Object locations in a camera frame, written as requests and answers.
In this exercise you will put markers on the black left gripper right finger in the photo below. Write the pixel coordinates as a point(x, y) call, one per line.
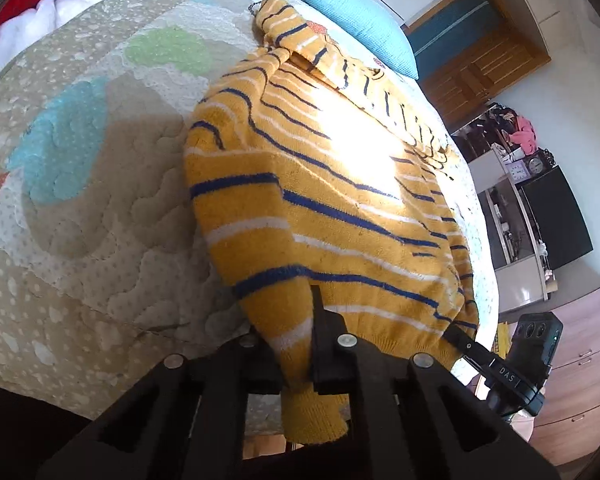
point(412, 419)

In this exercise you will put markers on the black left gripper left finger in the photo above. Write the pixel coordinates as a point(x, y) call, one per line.
point(185, 419)

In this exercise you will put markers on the yellow striped knit sweater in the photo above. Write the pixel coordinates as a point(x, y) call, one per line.
point(313, 176)

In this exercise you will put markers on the pink clothes pile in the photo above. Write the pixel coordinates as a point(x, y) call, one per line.
point(524, 136)

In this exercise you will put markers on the wooden drawer cabinet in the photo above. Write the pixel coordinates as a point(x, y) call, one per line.
point(568, 426)

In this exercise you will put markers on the white shelf unit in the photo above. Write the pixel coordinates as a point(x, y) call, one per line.
point(518, 255)

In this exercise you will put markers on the black television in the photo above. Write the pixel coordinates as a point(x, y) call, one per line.
point(559, 219)

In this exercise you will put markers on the patchwork quilted bedspread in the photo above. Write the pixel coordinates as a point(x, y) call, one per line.
point(103, 266)

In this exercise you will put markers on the purple square clock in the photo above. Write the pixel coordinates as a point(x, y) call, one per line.
point(518, 171)

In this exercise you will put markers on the round dark clock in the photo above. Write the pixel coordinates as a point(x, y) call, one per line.
point(535, 165)

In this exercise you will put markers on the wooden door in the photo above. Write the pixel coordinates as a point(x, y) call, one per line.
point(462, 88)

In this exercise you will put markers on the teal curtain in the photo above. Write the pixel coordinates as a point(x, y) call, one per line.
point(452, 30)

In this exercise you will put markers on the turquoise pillow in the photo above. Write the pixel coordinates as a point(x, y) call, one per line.
point(375, 29)

